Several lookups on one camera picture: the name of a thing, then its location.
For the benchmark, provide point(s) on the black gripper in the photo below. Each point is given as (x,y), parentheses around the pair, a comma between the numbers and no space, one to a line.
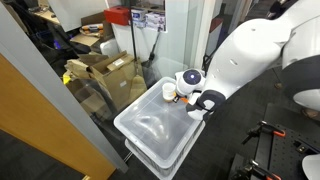
(176,99)

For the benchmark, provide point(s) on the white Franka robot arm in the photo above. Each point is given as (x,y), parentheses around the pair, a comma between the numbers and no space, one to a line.
(253,50)

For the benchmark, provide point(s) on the white mug with cork base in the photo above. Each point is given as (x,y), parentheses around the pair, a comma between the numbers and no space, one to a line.
(169,90)

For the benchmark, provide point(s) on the large clear plastic bin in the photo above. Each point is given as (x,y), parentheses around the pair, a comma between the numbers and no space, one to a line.
(156,130)

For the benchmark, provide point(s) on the large open cardboard box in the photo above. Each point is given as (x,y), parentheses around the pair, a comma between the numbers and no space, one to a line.
(116,80)

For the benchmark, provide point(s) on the black pole broom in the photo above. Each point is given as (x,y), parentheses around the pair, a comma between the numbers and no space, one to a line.
(134,40)

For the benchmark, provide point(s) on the purple print glove box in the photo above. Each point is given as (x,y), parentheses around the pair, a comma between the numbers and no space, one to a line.
(156,26)
(139,17)
(156,17)

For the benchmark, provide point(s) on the white plastic container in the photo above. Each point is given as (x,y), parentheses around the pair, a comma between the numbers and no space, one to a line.
(110,47)

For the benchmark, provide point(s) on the brown shoe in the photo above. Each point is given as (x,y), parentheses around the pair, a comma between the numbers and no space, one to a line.
(312,114)
(278,85)

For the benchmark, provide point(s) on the red box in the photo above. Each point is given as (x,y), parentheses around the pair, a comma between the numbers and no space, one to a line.
(116,16)

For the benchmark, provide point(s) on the flattened cardboard stack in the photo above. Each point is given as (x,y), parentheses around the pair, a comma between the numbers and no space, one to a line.
(78,66)

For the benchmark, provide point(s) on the flat cardboard sheet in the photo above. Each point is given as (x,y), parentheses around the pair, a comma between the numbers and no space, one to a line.
(85,39)

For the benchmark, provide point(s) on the orange and white package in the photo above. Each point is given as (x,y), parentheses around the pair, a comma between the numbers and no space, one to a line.
(92,28)

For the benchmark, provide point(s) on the white board panel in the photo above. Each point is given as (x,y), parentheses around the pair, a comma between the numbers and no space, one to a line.
(76,13)

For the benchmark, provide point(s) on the wooden door panel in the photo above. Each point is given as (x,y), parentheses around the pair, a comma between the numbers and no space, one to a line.
(33,116)

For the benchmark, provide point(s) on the white rounded object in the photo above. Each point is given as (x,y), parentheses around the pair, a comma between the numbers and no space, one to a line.
(312,168)

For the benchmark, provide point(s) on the wooden desk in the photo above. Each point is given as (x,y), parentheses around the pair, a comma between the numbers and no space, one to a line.
(46,15)

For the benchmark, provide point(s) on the gray metal frame post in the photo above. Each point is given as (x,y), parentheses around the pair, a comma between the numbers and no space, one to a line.
(50,83)

